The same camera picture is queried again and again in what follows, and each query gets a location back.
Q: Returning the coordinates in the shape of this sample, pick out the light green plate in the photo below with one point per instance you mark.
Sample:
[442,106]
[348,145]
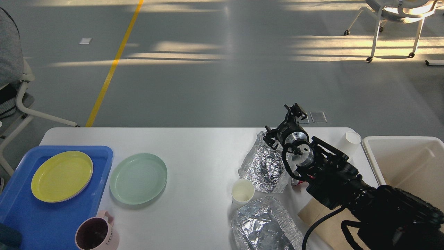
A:
[138,179]

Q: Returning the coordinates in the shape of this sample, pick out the yellow plate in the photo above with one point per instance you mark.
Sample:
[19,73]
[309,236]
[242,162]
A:
[62,177]

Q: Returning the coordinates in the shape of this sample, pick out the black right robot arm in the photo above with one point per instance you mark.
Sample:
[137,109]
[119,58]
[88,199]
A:
[387,218]

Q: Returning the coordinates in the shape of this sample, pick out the white chair left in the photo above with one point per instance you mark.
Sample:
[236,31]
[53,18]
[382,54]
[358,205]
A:
[11,126]

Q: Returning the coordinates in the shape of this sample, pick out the crumpled foil upper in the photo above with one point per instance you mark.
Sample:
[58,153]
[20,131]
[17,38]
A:
[264,168]

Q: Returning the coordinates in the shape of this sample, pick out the foil container lower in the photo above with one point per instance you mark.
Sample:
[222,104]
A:
[264,224]

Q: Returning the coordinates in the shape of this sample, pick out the white office chair right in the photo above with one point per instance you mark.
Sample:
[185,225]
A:
[396,11]

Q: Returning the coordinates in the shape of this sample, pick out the brown paper bag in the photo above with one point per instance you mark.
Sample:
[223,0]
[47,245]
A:
[330,230]

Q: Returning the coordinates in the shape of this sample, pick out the dark teal mug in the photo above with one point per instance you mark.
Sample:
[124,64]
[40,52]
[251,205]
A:
[10,239]

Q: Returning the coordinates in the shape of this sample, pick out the white floor marker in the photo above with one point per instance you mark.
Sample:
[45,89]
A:
[85,41]

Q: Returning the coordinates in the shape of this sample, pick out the pink mug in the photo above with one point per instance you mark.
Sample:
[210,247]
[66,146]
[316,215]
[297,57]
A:
[97,233]

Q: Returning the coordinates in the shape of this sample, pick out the white plastic bin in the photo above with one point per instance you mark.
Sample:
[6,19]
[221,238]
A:
[411,163]

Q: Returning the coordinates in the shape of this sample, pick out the person in grey sweater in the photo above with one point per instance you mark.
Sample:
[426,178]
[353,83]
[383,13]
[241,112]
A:
[11,64]

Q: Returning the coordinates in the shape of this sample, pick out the blue plastic tray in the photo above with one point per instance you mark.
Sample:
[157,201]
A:
[52,226]

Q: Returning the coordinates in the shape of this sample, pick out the clear floor plate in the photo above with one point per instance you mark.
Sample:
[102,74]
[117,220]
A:
[318,117]

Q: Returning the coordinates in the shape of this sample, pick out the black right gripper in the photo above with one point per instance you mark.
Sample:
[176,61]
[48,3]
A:
[289,131]

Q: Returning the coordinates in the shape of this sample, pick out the white paper cup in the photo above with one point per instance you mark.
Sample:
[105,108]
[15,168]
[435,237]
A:
[242,192]

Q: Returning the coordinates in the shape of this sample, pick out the translucent plastic cup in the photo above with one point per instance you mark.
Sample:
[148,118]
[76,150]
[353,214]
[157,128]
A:
[349,143]

